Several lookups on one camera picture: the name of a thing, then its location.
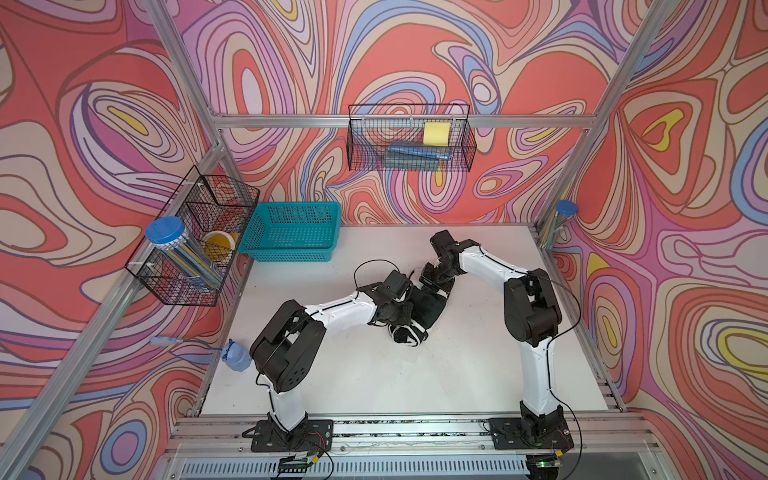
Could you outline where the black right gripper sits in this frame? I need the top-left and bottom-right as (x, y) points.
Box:
(419, 261), (459, 293)

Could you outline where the black white checkered pillowcase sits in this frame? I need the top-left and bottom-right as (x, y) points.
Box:
(388, 286), (449, 347)

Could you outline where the teal plastic basket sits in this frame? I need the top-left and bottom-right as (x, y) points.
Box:
(239, 202), (341, 262)

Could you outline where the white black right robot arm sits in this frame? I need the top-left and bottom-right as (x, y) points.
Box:
(421, 230), (567, 446)

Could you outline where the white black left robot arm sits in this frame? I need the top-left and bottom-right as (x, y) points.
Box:
(249, 270), (415, 434)

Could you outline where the yellow tape roll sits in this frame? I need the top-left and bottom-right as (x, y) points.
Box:
(201, 230), (236, 264)

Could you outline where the blue marker pen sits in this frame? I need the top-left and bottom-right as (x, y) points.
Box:
(388, 144), (452, 161)

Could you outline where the clear tube of pencils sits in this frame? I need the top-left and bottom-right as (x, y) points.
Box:
(539, 200), (578, 250)

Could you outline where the yellow sticky note pad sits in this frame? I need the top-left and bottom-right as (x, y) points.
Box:
(422, 121), (451, 147)

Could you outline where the blue lidded jar of straws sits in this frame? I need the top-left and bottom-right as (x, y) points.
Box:
(144, 216), (223, 293)

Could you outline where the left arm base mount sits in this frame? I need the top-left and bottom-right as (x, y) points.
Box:
(241, 416), (334, 453)

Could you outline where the black wire basket back wall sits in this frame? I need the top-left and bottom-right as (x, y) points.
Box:
(346, 101), (477, 173)

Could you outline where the black wire basket wall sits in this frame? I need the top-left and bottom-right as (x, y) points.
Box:
(346, 101), (477, 173)
(125, 167), (260, 307)

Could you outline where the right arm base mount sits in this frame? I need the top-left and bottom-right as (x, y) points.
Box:
(488, 404), (574, 452)

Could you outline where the black wire basket left wall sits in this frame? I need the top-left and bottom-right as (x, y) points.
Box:
(125, 167), (260, 307)

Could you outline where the aluminium front rail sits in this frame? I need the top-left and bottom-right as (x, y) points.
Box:
(155, 412), (676, 479)

